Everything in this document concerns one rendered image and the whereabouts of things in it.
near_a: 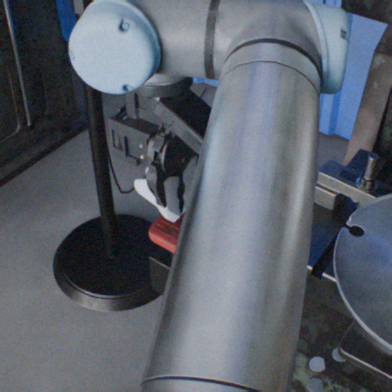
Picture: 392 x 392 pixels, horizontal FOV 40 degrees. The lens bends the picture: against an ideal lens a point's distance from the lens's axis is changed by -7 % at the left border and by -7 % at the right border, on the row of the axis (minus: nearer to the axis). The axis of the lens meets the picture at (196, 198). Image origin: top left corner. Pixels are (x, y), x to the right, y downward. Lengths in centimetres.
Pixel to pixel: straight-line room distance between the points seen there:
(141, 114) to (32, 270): 116
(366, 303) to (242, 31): 35
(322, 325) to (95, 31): 52
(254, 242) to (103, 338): 129
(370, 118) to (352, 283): 46
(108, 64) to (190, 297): 22
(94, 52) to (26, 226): 148
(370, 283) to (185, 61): 35
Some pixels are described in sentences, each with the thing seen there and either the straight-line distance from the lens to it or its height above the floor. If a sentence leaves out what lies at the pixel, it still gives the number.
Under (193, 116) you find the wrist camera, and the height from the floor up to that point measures 94.
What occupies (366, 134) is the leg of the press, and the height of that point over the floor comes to 69.
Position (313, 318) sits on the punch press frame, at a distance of 79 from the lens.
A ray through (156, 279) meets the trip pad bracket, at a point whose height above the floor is 66.
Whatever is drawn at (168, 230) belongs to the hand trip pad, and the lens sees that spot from 72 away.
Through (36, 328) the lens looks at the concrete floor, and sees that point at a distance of 161.
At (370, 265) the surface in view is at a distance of 68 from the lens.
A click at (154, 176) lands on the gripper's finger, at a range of 63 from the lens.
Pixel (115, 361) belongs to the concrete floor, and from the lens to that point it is 150.
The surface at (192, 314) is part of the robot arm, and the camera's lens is 27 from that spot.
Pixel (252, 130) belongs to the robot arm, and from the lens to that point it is 33.
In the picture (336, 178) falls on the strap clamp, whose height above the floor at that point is 75.
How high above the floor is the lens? 127
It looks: 42 degrees down
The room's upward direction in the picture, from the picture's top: straight up
